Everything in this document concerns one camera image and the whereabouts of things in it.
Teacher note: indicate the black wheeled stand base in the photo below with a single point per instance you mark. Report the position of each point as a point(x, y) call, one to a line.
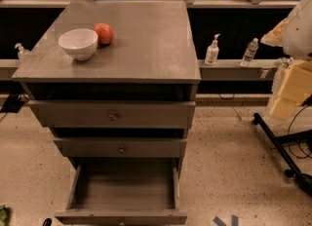
point(303, 180)

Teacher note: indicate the grey top drawer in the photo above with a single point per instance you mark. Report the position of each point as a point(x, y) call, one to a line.
point(114, 114)

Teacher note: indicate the crumpled clear plastic wrapper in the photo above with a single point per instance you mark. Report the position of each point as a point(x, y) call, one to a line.
point(285, 61)

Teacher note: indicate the white pump lotion bottle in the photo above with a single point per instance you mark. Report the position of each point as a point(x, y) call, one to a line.
point(212, 52)

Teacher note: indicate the clear pump sanitizer bottle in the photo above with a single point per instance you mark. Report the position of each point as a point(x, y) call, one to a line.
point(22, 51)

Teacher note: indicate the black box under bench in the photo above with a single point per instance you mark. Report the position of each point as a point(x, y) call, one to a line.
point(12, 104)

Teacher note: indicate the grey wooden drawer cabinet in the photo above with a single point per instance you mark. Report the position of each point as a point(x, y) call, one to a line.
point(152, 58)

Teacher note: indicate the white ceramic bowl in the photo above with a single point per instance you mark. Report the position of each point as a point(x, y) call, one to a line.
point(80, 43)

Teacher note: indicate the clear plastic water bottle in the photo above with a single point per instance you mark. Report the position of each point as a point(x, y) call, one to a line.
point(250, 52)

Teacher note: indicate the red apple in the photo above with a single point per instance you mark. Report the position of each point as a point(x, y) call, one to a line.
point(104, 33)

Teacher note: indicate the grey drawer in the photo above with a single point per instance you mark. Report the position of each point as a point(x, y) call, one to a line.
point(114, 114)
point(124, 195)
point(108, 147)

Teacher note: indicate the grey bottom drawer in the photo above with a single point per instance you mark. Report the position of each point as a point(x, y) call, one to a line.
point(124, 195)

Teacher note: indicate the green object at edge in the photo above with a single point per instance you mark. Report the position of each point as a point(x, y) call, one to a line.
point(4, 218)

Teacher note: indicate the grey middle drawer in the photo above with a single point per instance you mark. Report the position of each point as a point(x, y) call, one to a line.
point(108, 147)

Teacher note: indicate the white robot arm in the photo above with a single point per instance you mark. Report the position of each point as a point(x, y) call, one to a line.
point(292, 86)

